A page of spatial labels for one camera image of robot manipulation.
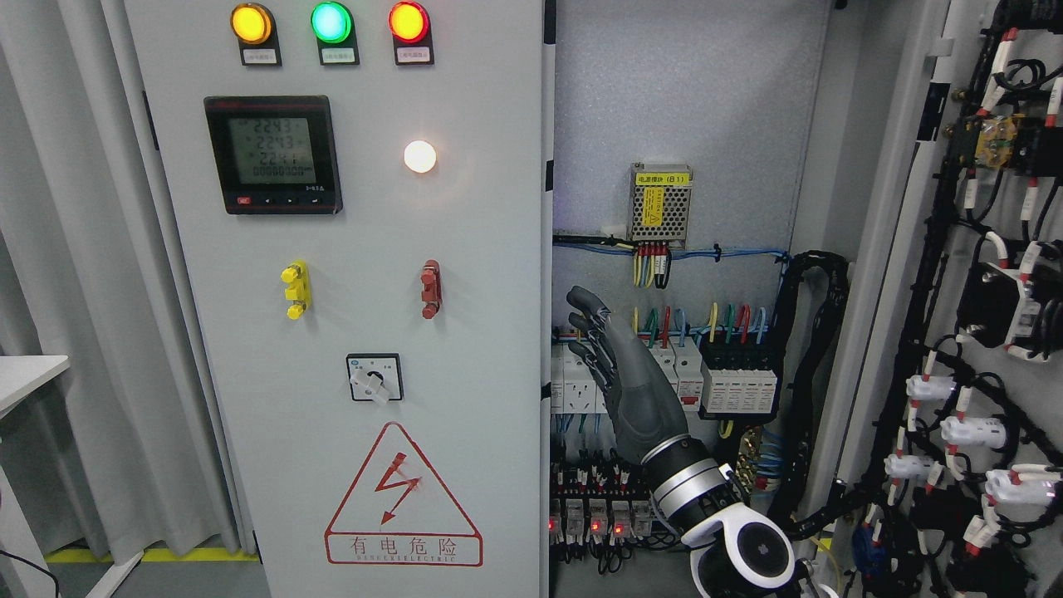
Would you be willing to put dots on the dark grey robot right hand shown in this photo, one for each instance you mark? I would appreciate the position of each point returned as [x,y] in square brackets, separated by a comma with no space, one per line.
[640,401]

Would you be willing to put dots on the grey cabinet door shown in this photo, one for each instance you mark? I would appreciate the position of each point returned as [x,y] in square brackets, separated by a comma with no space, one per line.
[471,375]
[951,451]

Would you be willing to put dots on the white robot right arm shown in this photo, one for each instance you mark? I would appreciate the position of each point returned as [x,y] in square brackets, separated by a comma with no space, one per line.
[733,550]

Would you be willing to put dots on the red indicator lamp left door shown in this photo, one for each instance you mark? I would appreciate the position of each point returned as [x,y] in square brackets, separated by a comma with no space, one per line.
[409,24]

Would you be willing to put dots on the green indicator lamp left door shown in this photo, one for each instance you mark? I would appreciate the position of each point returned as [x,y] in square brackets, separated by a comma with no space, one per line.
[335,34]

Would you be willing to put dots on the yellow indicator lamp left door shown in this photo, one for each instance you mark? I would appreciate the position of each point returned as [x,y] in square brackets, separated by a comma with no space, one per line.
[255,29]

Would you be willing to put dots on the white socket breaker row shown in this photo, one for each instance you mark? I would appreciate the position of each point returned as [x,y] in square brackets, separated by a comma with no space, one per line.
[573,390]

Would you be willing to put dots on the relay row with red leds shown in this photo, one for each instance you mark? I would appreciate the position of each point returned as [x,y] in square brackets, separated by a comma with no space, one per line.
[599,500]

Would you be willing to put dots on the black surge protector module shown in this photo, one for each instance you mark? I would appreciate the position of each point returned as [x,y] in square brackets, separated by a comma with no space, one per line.
[739,381]

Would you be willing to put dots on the metal mesh power supply module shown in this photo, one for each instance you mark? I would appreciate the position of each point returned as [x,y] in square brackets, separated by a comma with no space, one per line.
[660,196]

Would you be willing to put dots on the red terminal fuse holder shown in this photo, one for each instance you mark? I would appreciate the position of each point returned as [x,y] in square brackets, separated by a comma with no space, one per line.
[431,294]

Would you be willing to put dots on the red electric hazard warning sticker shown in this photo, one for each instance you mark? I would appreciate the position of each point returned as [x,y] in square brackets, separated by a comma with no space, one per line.
[398,512]

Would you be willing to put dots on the white lit indicator lamp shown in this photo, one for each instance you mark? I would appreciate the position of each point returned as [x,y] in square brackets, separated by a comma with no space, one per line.
[420,156]

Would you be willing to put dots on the yellow terminal fuse holder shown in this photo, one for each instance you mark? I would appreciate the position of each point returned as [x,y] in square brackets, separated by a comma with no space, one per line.
[298,291]

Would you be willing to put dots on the black digital power meter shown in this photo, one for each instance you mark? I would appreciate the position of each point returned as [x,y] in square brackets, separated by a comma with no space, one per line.
[275,154]

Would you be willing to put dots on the grey curtain left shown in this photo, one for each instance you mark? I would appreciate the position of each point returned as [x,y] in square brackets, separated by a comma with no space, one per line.
[127,448]

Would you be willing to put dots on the white table edge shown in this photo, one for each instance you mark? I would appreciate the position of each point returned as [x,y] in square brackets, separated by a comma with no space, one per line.
[21,375]

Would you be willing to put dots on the rotary selector switch left door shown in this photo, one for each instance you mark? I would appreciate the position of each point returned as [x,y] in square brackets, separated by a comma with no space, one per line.
[375,377]

